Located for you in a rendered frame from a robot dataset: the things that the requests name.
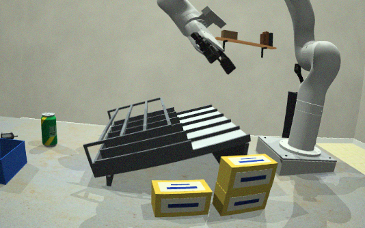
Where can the blue open bin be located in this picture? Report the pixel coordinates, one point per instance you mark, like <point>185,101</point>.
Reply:
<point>12,158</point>

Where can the green drink can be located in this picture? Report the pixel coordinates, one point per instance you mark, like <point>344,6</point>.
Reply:
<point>49,129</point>

